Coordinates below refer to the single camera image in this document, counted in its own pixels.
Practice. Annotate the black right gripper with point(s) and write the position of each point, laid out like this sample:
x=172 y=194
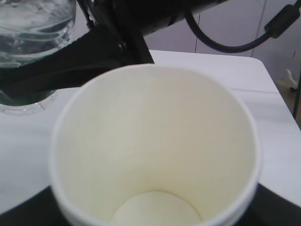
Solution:
x=115 y=39

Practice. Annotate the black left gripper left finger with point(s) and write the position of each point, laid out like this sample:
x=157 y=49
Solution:
x=40 y=210

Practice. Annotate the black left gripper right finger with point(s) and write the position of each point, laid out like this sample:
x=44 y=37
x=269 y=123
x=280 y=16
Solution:
x=269 y=209

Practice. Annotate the clear water bottle green label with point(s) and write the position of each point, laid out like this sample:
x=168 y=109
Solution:
x=33 y=29

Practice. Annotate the white paper cup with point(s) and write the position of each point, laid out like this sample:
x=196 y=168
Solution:
x=151 y=145

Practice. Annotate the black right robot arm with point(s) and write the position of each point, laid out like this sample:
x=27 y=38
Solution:
x=167 y=13

